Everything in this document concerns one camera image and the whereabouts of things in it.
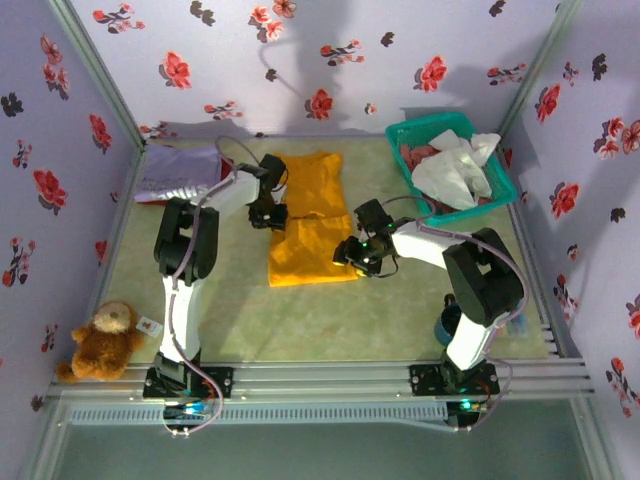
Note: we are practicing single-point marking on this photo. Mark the orange yellow t-shirt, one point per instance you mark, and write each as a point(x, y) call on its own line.
point(310, 250)

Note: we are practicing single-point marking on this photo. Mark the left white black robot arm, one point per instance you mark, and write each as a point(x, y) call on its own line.
point(185, 240)

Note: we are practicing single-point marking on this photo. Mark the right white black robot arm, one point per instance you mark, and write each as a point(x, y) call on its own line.
point(480, 270)

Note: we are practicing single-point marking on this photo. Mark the folded red t-shirt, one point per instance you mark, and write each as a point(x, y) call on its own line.
point(226, 167)

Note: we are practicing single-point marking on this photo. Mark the folded lavender printed t-shirt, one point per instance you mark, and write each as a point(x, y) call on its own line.
point(180, 170)

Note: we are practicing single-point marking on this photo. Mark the dark blue mug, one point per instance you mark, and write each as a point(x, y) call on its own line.
point(447, 325)

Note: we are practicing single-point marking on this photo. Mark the crumpled white t-shirt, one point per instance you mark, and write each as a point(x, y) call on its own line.
point(450, 175)

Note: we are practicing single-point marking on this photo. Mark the teal plastic basket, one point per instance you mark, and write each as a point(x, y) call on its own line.
point(400, 131)

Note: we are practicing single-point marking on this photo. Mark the white teddy bear tag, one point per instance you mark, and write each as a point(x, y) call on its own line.
point(149, 326)

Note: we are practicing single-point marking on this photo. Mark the pack of coloured markers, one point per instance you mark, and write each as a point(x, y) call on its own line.
point(517, 325)

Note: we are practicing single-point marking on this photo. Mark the brown teddy bear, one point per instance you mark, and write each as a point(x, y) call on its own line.
point(102, 345)

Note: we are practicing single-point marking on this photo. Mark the aluminium mounting rail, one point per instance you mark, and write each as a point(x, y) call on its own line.
point(320, 380)

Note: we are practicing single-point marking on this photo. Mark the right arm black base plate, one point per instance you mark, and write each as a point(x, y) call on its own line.
point(422, 380)

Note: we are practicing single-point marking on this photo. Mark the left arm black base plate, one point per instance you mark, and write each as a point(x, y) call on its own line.
point(222, 382)

